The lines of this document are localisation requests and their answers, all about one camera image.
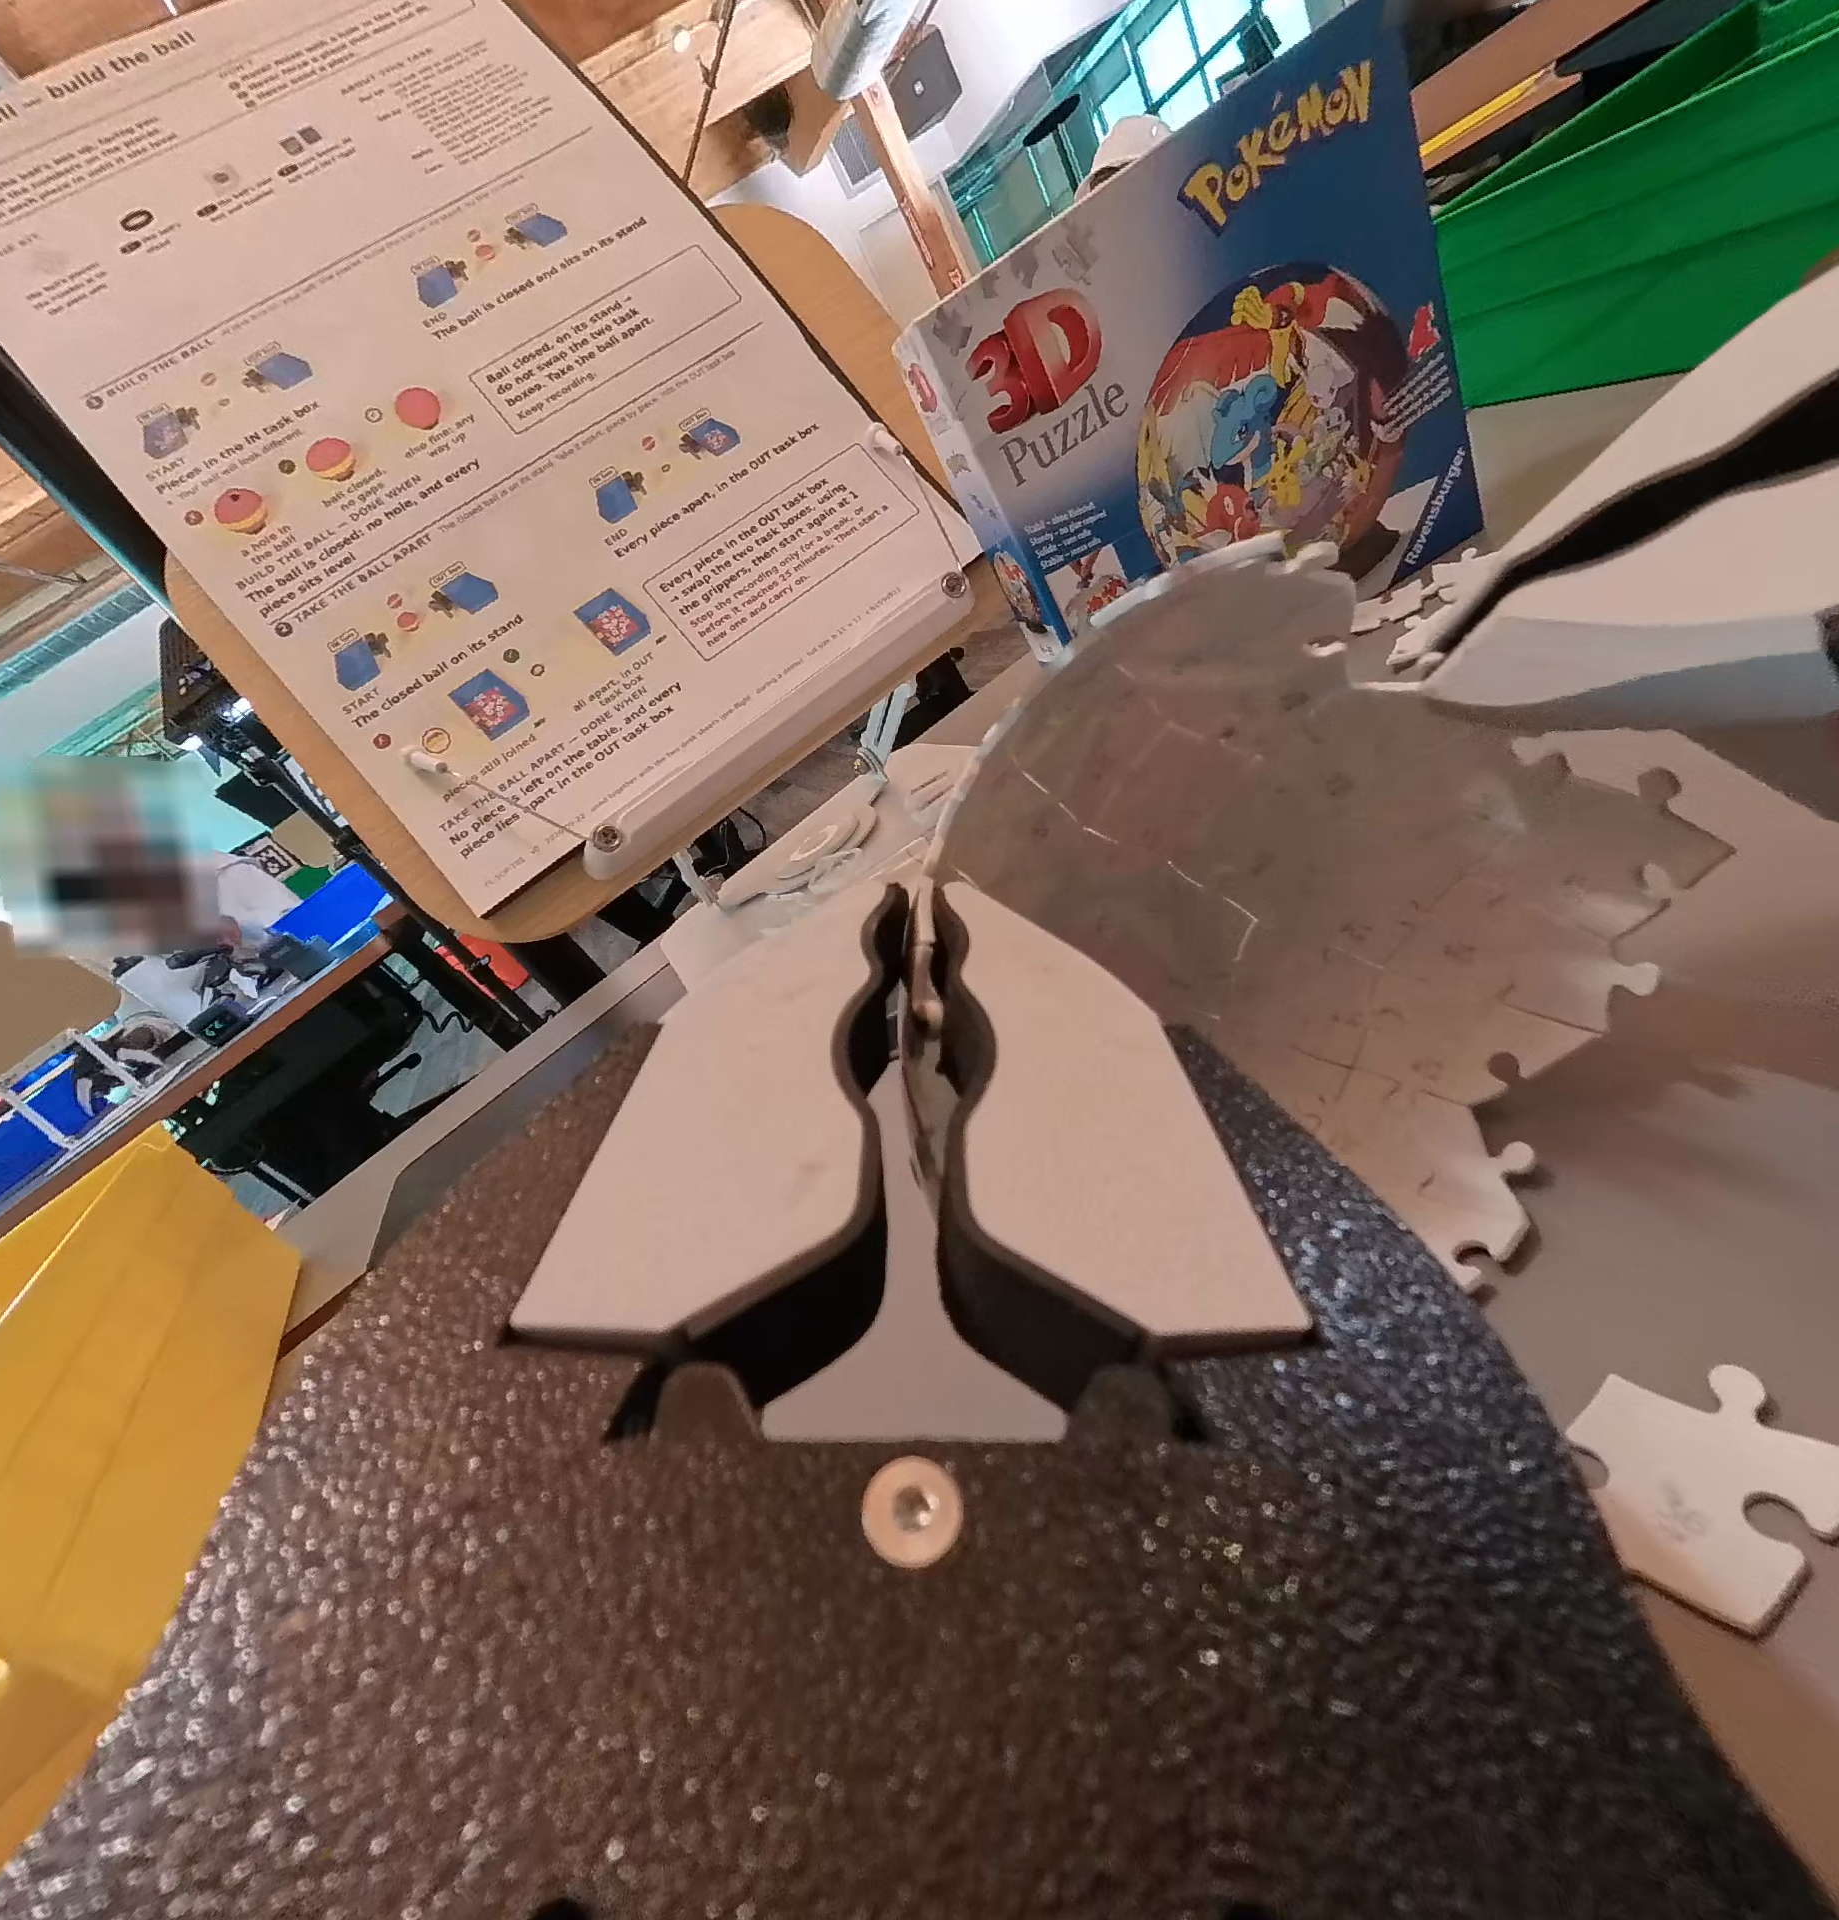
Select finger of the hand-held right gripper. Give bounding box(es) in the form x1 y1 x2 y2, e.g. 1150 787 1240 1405
1417 502 1839 737
1441 261 1839 662

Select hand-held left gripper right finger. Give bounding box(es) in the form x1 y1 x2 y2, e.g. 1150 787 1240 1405
932 880 1316 1411

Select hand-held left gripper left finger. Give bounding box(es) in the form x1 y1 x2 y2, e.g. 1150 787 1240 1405
508 880 910 1403

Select puzzle pieces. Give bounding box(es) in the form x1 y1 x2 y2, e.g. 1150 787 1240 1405
1346 545 1491 672

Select partly built puzzle ball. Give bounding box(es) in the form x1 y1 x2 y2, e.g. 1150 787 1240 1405
926 540 1737 1291

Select blue puzzle box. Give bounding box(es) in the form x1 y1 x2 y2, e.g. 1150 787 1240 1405
892 0 1487 669

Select green plastic bin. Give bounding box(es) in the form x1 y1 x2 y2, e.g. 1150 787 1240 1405
1429 0 1839 410

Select white stand base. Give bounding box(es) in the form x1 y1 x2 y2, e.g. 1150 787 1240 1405
664 733 1012 978

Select blue plastic bin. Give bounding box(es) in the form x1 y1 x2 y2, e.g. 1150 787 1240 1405
266 861 388 942
0 1071 88 1209

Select long wooden workbench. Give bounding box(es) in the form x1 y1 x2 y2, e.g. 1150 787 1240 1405
0 900 412 1202

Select yellow plastic bin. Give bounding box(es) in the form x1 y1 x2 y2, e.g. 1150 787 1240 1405
0 1123 304 1920

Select single white jigsaw piece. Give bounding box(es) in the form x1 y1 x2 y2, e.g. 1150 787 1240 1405
1563 1364 1839 1638

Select printed instruction sheet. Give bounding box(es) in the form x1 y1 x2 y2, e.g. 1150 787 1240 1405
0 0 978 917

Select silver ventilation duct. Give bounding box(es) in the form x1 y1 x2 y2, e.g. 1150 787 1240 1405
818 0 944 95

